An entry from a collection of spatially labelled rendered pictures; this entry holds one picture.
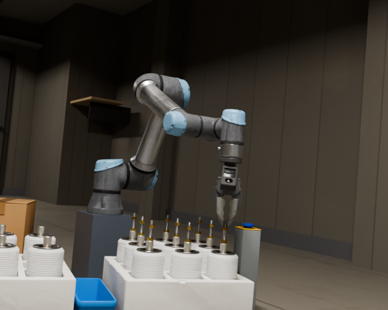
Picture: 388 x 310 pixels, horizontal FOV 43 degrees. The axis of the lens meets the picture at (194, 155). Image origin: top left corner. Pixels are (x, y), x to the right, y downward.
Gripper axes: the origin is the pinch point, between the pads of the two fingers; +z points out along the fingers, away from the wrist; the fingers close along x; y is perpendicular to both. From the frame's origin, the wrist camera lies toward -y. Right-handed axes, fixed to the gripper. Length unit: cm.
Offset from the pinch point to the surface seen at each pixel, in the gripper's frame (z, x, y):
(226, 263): 11.9, -1.2, -3.9
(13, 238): 10, 65, -4
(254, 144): -48, -24, 290
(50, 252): 10, 46, -23
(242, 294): 20.5, -6.6, -5.1
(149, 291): 19.5, 19.8, -16.0
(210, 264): 13.0, 3.6, -2.4
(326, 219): 9, -77, 220
